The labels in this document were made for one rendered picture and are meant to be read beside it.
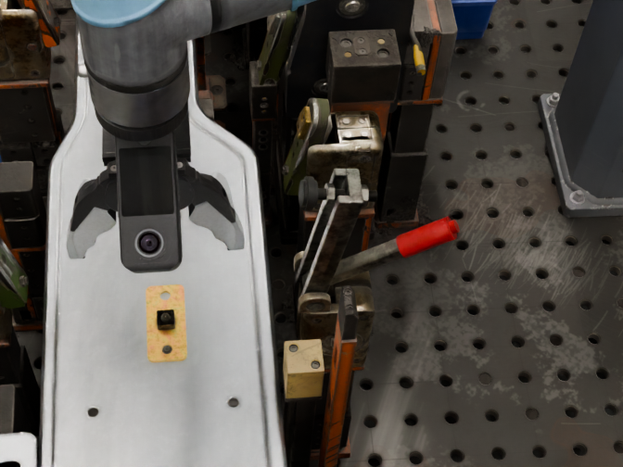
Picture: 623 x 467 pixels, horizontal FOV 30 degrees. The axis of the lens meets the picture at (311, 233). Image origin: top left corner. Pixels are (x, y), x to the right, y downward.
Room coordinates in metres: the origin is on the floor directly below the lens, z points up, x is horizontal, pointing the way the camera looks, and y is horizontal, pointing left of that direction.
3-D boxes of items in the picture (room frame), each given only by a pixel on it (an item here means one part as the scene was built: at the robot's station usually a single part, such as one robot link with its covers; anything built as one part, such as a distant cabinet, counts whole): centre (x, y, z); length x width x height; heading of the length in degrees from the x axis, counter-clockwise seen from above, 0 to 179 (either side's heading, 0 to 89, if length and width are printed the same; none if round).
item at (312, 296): (0.55, -0.01, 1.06); 0.03 x 0.01 x 0.03; 100
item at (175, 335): (0.55, 0.13, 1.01); 0.08 x 0.04 x 0.01; 10
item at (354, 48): (0.82, -0.04, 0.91); 0.07 x 0.05 x 0.42; 100
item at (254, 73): (0.89, 0.07, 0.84); 0.04 x 0.03 x 0.29; 10
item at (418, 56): (0.86, -0.09, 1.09); 0.10 x 0.01 x 0.01; 10
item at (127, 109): (0.57, 0.14, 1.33); 0.08 x 0.08 x 0.05
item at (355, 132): (0.75, -0.03, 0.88); 0.11 x 0.09 x 0.37; 100
